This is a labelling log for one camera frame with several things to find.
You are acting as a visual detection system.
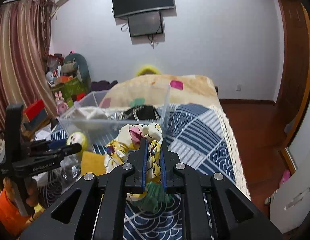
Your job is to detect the yellow round plush toy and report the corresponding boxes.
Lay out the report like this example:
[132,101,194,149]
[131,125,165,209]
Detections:
[66,132,88,154]

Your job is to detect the yellow sponge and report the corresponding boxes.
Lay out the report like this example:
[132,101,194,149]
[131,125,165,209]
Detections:
[81,151,106,176]

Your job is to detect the floral fabric bundle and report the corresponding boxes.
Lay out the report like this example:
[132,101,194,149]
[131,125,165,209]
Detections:
[104,122,171,213]

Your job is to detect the black chain pouch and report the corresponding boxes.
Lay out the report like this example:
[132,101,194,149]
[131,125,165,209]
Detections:
[121,105,161,121]

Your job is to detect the person's left hand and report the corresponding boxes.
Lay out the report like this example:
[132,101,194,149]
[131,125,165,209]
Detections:
[3,177,38,217]

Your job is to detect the grey gloves in plastic bag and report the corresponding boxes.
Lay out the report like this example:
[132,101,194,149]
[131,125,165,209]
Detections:
[32,154,82,188]

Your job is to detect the red box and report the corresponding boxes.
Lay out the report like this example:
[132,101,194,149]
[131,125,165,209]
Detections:
[23,99,45,122]

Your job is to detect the pink rabbit plush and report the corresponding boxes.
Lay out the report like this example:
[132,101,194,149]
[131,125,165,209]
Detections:
[55,91,69,116]

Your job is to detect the blue white patterned cloth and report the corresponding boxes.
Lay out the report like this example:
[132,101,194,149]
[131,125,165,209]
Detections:
[34,103,251,240]

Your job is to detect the clear plastic storage box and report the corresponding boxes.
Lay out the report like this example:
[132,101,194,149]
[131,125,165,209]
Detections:
[57,91,169,154]

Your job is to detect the green cardboard box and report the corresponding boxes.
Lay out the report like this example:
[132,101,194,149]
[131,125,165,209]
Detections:
[51,78,88,101]

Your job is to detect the beige fleece blanket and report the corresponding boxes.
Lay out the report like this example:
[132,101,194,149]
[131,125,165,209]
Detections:
[99,74,221,108]

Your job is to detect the dark purple blanket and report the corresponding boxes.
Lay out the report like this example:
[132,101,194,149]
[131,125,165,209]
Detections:
[90,80,118,92]

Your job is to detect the grey green plush dinosaur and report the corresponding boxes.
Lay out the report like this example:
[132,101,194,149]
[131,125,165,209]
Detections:
[61,53,91,88]

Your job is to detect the yellow hoop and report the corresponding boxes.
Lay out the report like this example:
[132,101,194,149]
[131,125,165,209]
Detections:
[136,64,161,76]

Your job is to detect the striped red beige curtain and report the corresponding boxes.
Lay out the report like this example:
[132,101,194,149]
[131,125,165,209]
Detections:
[0,0,56,131]

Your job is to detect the brown wooden door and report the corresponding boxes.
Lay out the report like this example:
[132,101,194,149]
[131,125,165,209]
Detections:
[276,0,310,148]

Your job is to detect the white wall socket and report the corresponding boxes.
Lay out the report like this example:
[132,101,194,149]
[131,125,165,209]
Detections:
[236,85,242,92]

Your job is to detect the small black wall monitor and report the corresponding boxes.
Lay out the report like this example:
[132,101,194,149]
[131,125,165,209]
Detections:
[128,11,163,37]

